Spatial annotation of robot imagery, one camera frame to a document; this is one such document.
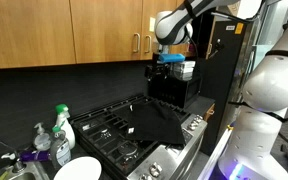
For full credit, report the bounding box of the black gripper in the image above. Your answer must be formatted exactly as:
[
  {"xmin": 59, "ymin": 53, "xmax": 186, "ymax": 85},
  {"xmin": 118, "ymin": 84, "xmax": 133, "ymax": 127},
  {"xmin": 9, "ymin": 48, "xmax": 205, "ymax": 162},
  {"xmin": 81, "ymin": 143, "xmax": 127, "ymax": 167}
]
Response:
[{"xmin": 145, "ymin": 62, "xmax": 172, "ymax": 82}]

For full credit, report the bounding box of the black towel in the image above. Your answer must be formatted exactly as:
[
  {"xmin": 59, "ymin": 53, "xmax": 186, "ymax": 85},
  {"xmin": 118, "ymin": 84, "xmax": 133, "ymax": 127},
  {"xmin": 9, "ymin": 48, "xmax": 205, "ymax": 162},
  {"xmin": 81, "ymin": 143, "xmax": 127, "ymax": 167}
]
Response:
[{"xmin": 125, "ymin": 99, "xmax": 187, "ymax": 146}]

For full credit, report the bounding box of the black microwave oven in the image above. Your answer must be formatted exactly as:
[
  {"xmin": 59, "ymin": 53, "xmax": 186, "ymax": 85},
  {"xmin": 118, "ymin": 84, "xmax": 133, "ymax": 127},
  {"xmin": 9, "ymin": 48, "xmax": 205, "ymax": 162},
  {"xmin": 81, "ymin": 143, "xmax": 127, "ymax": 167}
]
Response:
[{"xmin": 147, "ymin": 71, "xmax": 202, "ymax": 109}]

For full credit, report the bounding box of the stack of white containers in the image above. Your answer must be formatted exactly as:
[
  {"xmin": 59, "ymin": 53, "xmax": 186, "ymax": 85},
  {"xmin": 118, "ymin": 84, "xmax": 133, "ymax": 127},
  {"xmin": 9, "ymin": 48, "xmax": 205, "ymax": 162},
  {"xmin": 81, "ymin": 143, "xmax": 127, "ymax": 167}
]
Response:
[{"xmin": 170, "ymin": 60, "xmax": 197, "ymax": 82}]

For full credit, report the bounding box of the yellow sticky note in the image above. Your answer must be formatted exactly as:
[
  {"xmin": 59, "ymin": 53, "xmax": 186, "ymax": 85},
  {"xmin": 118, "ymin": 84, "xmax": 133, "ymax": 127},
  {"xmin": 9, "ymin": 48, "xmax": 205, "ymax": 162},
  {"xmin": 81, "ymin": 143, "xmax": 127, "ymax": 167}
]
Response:
[{"xmin": 149, "ymin": 16, "xmax": 159, "ymax": 33}]

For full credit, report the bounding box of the wooden base cabinet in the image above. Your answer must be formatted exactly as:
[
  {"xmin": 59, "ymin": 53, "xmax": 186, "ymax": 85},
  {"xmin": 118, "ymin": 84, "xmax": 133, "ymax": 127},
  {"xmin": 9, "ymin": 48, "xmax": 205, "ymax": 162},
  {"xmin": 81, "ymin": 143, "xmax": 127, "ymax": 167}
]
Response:
[{"xmin": 203, "ymin": 103, "xmax": 217, "ymax": 123}]

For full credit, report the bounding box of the stainless steel gas stove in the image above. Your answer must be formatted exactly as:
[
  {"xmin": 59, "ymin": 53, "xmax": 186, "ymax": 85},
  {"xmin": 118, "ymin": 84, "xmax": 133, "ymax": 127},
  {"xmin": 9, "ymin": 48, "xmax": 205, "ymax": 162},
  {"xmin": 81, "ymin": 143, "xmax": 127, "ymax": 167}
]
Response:
[{"xmin": 69, "ymin": 94, "xmax": 209, "ymax": 180}]

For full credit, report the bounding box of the yellow label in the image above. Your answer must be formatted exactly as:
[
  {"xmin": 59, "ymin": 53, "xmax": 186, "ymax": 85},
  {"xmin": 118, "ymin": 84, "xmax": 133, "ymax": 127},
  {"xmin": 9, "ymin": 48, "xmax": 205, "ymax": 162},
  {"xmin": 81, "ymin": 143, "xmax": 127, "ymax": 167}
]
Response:
[{"xmin": 234, "ymin": 22, "xmax": 245, "ymax": 35}]

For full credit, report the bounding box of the white spray bottle green trigger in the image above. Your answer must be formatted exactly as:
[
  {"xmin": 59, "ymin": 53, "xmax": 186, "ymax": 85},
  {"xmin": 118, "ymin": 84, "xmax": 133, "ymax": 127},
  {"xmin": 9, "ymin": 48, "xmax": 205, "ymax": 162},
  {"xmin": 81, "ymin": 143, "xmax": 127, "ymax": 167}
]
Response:
[{"xmin": 54, "ymin": 103, "xmax": 77, "ymax": 150}]

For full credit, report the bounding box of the clear dish soap bottle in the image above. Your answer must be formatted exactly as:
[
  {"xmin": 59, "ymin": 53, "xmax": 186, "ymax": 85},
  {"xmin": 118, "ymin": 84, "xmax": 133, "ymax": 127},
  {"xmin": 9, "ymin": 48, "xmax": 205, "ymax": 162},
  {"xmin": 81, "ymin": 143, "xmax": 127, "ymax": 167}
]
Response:
[{"xmin": 49, "ymin": 125, "xmax": 72, "ymax": 170}]

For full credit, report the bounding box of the white plate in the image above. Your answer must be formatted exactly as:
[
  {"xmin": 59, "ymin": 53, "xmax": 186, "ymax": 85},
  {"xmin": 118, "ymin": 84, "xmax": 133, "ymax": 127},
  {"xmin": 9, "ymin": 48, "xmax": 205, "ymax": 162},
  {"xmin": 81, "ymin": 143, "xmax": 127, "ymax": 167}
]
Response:
[{"xmin": 53, "ymin": 156, "xmax": 103, "ymax": 180}]

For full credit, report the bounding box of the clear soap pump dispenser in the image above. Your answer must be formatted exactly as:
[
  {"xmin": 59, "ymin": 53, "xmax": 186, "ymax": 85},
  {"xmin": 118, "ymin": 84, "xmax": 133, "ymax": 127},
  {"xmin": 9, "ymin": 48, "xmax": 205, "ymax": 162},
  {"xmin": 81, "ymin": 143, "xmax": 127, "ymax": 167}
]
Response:
[{"xmin": 33, "ymin": 122, "xmax": 52, "ymax": 152}]

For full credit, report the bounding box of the purple bottle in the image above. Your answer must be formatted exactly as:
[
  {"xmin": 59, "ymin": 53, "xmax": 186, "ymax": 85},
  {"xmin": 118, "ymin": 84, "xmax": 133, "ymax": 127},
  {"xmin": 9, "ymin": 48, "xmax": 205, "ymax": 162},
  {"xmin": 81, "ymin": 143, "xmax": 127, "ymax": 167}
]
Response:
[{"xmin": 19, "ymin": 149, "xmax": 52, "ymax": 163}]

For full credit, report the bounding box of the stainless steel sink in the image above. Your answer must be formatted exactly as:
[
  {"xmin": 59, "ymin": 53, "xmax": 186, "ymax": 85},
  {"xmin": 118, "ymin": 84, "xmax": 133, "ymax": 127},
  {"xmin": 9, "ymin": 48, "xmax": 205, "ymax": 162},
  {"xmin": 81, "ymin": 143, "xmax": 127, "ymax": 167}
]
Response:
[{"xmin": 0, "ymin": 161, "xmax": 50, "ymax": 180}]

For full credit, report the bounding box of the chrome faucet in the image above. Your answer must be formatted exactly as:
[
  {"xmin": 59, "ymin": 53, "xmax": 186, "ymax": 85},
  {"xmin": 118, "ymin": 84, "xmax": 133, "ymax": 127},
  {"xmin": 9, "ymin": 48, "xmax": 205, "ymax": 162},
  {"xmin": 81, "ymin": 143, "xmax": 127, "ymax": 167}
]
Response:
[{"xmin": 0, "ymin": 152, "xmax": 27, "ymax": 174}]

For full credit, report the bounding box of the metal cabinet door handle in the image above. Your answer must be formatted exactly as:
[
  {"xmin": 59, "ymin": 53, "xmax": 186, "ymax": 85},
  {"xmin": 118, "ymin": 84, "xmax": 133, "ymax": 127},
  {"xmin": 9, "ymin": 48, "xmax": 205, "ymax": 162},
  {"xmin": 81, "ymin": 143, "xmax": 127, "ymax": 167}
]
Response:
[
  {"xmin": 132, "ymin": 32, "xmax": 141, "ymax": 54},
  {"xmin": 144, "ymin": 34, "xmax": 152, "ymax": 55}
]

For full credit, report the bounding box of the aluminium frame rail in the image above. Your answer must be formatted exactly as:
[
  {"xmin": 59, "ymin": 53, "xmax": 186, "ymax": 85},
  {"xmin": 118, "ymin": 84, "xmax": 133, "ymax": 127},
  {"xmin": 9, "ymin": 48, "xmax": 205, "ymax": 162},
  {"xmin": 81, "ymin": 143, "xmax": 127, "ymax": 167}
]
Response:
[{"xmin": 197, "ymin": 124, "xmax": 235, "ymax": 180}]

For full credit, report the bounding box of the wooden wall cabinet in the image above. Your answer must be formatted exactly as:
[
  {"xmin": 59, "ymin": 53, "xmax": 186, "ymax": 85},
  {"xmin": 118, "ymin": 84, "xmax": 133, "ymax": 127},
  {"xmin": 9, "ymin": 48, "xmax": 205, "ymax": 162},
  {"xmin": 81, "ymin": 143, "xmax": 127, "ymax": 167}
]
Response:
[{"xmin": 0, "ymin": 0, "xmax": 197, "ymax": 71}]

